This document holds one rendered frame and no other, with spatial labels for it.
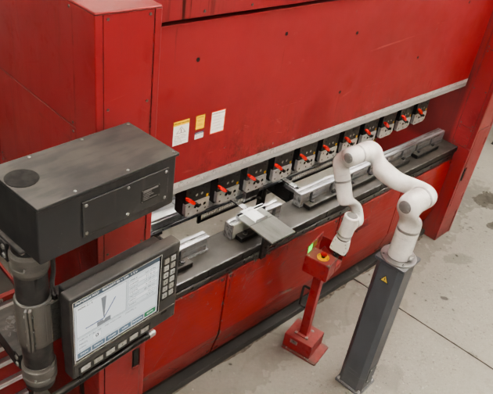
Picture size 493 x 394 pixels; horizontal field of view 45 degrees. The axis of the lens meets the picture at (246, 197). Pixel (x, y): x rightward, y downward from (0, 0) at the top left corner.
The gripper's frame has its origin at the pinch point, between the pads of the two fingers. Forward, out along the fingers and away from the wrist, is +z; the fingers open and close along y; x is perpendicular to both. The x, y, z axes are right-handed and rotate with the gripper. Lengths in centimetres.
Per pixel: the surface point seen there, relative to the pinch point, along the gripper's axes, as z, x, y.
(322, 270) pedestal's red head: 1.4, -15.0, -0.4
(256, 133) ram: -74, -39, -51
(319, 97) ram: -85, 6, -41
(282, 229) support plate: -23.3, -31.3, -25.3
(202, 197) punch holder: -47, -69, -55
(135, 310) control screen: -63, -156, -21
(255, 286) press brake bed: 23, -33, -30
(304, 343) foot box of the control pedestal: 62, -13, 5
